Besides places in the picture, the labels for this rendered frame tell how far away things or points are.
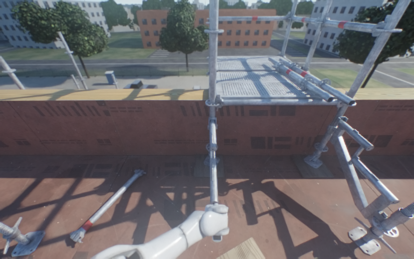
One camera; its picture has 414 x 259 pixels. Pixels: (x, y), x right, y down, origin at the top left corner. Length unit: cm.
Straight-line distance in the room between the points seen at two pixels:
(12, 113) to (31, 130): 20
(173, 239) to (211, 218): 12
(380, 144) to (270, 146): 117
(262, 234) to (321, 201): 63
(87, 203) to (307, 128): 215
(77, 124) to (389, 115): 301
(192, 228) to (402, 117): 220
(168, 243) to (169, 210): 105
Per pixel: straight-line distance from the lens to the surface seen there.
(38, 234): 191
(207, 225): 54
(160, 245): 49
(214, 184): 112
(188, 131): 164
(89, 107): 184
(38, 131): 239
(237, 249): 140
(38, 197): 219
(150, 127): 171
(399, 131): 252
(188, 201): 155
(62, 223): 186
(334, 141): 180
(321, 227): 169
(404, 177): 256
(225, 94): 140
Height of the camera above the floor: 135
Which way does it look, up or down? 37 degrees down
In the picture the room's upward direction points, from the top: 1 degrees counter-clockwise
